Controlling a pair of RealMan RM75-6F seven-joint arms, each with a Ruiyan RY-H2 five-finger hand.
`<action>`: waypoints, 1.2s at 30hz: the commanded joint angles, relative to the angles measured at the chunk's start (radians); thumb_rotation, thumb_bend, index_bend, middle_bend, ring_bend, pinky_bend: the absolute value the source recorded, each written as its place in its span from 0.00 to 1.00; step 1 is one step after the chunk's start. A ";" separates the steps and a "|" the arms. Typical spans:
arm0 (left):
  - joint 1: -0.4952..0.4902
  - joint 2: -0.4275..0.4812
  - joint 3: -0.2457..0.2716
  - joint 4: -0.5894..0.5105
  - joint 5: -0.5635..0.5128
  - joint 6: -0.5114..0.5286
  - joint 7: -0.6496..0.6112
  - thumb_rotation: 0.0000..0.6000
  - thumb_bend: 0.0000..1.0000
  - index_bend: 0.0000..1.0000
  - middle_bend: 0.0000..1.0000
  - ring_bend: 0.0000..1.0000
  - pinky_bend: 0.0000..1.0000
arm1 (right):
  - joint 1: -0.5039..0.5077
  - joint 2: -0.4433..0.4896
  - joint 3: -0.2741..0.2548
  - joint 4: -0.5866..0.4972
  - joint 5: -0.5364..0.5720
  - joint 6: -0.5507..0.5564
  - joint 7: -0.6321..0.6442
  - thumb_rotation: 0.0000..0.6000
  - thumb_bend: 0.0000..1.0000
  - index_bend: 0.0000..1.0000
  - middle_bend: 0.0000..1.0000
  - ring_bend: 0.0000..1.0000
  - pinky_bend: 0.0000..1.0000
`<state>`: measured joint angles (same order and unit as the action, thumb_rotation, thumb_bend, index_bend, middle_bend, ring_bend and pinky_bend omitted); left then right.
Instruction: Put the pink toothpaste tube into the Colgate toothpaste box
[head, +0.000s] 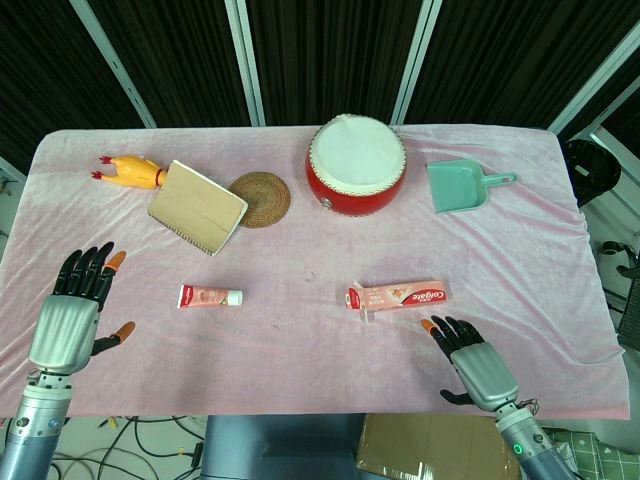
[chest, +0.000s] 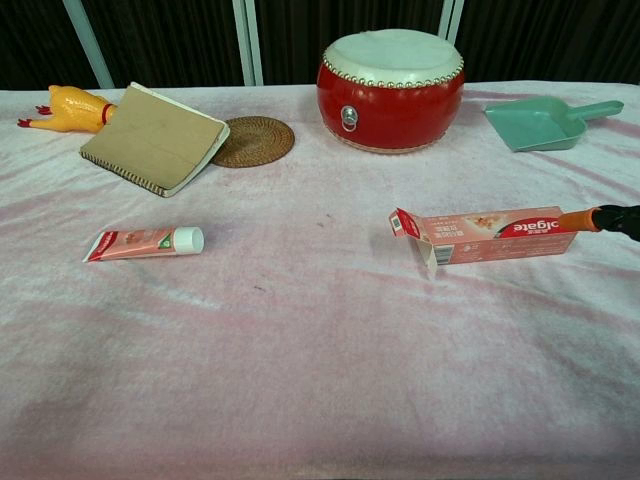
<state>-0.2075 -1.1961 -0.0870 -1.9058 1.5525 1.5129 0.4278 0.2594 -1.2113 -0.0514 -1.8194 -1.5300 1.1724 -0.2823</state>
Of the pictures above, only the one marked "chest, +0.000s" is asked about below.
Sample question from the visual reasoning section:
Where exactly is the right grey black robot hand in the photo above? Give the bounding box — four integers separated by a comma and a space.
558, 203, 640, 236

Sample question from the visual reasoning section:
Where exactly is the pink Colgate toothpaste box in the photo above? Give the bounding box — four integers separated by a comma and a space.
388, 205, 580, 278

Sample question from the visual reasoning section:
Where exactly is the pink toothpaste tube white cap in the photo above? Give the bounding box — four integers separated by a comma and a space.
82, 226, 205, 264

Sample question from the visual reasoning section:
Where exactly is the mint green plastic dustpan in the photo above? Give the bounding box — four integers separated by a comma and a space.
483, 97, 625, 153

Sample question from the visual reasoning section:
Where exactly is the red drum white skin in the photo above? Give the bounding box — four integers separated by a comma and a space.
316, 28, 466, 154

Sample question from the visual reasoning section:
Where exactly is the pink fleece table cloth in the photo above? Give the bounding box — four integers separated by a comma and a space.
0, 82, 640, 480

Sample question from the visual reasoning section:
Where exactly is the round woven rattan coaster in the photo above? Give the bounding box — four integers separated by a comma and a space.
212, 115, 296, 169

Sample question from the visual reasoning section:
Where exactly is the kraft cover spiral notebook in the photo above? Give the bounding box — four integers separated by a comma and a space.
79, 81, 231, 199

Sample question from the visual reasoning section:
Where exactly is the yellow rubber chicken toy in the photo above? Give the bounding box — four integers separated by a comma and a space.
17, 84, 119, 135

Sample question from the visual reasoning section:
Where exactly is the white partition frame post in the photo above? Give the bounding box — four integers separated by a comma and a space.
232, 0, 265, 87
62, 0, 115, 90
437, 0, 465, 44

